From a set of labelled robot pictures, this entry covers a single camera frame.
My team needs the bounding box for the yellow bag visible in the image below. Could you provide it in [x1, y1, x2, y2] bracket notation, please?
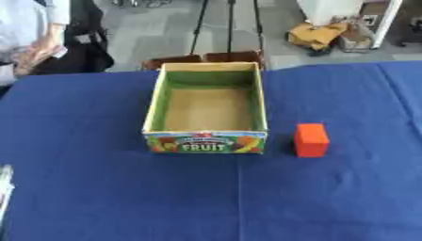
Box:
[284, 21, 349, 53]

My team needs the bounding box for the person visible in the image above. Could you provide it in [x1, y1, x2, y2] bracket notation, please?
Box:
[0, 0, 73, 88]

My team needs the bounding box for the black bag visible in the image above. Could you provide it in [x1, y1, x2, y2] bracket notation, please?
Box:
[29, 0, 116, 75]

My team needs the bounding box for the brown wooden chair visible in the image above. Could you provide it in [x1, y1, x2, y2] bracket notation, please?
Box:
[139, 50, 268, 72]

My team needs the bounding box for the white post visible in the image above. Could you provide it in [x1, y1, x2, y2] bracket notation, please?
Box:
[370, 0, 406, 50]

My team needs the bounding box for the black tripod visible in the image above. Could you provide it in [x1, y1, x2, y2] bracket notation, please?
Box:
[187, 0, 266, 57]

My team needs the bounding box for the orange rectangular block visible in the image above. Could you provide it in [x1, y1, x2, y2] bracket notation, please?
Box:
[291, 122, 332, 158]

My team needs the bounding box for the open cardboard box green inside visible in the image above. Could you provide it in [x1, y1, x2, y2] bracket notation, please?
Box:
[139, 61, 270, 155]

